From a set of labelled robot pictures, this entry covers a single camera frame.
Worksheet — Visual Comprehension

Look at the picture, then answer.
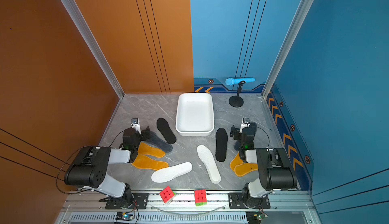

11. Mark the dark grey insole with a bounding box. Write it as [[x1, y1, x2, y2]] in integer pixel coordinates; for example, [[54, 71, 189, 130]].
[[146, 131, 173, 153], [234, 141, 240, 151]]

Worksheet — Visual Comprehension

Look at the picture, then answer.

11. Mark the black insole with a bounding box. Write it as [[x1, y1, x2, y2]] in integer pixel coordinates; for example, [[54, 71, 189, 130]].
[[157, 118, 177, 145], [215, 128, 229, 162]]

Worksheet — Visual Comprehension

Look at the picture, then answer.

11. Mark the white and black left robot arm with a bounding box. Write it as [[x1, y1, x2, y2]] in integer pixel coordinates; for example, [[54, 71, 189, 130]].
[[64, 127, 151, 210]]

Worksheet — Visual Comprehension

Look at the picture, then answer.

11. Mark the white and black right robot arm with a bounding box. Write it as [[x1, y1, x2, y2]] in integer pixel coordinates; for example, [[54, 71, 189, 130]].
[[230, 118, 298, 209]]

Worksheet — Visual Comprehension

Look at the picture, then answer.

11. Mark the white rectangular storage box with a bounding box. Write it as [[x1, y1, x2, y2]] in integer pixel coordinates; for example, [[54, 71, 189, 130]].
[[175, 93, 215, 136]]

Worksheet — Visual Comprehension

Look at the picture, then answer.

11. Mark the yellow insole upper left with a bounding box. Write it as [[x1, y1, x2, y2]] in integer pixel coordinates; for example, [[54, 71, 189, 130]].
[[138, 143, 166, 158]]

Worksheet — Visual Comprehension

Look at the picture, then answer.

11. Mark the yellow insole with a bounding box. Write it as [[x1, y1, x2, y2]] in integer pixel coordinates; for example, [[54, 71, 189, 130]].
[[138, 143, 166, 158], [234, 163, 258, 177], [230, 153, 244, 171], [132, 155, 169, 171]]

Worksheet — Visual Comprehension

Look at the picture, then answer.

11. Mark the yellow insole right inner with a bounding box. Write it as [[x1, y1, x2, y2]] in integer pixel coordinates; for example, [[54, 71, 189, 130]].
[[230, 153, 244, 171]]

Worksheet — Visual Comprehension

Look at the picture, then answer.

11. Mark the yellow insole lower left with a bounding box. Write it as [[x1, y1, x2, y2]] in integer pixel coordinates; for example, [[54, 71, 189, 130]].
[[132, 155, 169, 171]]

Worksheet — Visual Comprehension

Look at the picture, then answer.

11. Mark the yellow insole right outer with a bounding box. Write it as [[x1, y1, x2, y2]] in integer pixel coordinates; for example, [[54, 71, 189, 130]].
[[234, 163, 258, 177]]

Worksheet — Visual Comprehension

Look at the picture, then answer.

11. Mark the black microphone stand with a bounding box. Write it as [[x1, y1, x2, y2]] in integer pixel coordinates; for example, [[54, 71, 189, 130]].
[[229, 81, 246, 108]]

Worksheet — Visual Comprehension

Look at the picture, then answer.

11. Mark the white insole right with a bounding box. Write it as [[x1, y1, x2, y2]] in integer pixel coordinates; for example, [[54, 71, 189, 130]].
[[197, 145, 221, 184]]

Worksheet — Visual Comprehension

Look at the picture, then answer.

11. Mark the white insole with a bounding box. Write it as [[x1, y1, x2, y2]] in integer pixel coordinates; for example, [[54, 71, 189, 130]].
[[151, 162, 192, 183], [197, 145, 221, 184]]

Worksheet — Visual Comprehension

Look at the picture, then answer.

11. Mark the white insole left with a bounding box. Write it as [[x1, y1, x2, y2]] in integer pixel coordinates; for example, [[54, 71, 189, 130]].
[[151, 162, 192, 183]]

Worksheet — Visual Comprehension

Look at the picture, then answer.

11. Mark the blue microphone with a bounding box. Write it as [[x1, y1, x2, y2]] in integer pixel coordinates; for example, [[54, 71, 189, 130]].
[[225, 78, 256, 86]]

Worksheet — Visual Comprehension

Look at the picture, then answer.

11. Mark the left rubik's cube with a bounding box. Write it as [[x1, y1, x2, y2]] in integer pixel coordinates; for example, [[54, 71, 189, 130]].
[[159, 186, 176, 204]]

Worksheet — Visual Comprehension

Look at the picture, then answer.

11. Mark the rubik's cube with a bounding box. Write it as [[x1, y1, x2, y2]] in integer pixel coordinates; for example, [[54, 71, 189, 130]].
[[194, 190, 207, 206], [159, 186, 176, 204]]

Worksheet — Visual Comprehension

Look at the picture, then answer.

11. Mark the right rubik's cube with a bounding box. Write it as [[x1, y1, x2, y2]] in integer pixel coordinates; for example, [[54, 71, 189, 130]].
[[194, 190, 207, 206]]

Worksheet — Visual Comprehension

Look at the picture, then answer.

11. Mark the left green circuit board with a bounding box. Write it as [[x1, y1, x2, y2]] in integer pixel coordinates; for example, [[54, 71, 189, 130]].
[[115, 212, 135, 223]]

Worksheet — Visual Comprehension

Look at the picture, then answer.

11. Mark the right circuit board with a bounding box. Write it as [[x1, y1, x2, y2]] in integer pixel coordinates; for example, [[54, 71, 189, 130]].
[[246, 212, 268, 224]]

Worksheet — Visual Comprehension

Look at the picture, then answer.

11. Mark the clear curved strip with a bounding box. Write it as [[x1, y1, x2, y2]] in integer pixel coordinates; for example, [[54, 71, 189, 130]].
[[151, 205, 226, 216]]

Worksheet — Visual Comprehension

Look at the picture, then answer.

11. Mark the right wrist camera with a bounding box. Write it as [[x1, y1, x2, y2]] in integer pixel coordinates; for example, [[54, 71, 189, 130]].
[[240, 118, 250, 133]]

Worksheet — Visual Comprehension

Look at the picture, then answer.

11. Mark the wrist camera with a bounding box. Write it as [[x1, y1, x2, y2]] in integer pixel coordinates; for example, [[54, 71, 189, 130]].
[[131, 118, 141, 133], [240, 118, 250, 133]]

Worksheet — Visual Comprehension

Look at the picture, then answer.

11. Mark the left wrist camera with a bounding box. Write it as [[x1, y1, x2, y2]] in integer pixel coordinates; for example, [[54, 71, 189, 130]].
[[131, 118, 141, 133]]

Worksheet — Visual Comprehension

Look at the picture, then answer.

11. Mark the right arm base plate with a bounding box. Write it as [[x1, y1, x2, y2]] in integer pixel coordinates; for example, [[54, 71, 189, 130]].
[[228, 193, 271, 209]]

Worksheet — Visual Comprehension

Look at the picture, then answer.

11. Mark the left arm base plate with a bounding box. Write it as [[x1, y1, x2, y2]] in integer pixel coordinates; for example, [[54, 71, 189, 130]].
[[105, 193, 149, 210]]

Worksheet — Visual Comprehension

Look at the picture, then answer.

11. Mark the aluminium front rail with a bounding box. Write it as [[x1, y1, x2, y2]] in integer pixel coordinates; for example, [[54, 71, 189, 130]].
[[55, 190, 321, 224]]

